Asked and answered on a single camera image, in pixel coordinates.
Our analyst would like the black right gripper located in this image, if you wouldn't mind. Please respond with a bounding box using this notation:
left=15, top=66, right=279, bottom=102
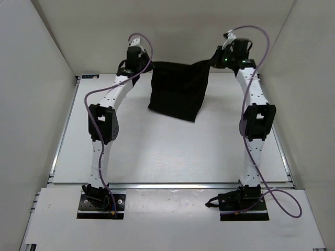
left=208, top=47, right=237, bottom=70

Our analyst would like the black skirt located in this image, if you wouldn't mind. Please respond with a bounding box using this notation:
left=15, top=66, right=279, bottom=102
left=148, top=60, right=210, bottom=122

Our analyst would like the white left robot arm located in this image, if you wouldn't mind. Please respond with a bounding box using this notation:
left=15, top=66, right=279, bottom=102
left=84, top=45, right=153, bottom=189

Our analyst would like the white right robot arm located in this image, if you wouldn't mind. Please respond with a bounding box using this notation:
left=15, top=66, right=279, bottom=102
left=211, top=34, right=276, bottom=187

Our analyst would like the dark sticker far left corner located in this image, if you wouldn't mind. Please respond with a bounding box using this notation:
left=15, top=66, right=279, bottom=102
left=81, top=74, right=99, bottom=79

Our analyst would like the white front cover board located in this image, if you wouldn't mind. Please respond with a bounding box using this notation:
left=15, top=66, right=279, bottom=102
left=25, top=186, right=325, bottom=250

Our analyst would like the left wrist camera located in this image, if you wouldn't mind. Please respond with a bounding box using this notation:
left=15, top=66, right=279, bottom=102
left=129, top=37, right=145, bottom=51

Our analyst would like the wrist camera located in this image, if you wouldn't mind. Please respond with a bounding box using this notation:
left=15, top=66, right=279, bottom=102
left=129, top=37, right=145, bottom=51
left=222, top=30, right=236, bottom=50

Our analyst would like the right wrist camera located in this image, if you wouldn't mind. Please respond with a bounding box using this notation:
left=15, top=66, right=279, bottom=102
left=222, top=30, right=236, bottom=50

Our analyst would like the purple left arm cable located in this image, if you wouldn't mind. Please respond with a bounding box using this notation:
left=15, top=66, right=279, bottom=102
left=84, top=32, right=154, bottom=218

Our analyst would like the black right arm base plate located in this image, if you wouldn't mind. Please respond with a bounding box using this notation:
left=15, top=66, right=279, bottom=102
left=205, top=185, right=270, bottom=222

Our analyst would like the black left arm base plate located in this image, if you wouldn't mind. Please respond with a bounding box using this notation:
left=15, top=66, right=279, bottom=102
left=77, top=184, right=126, bottom=220

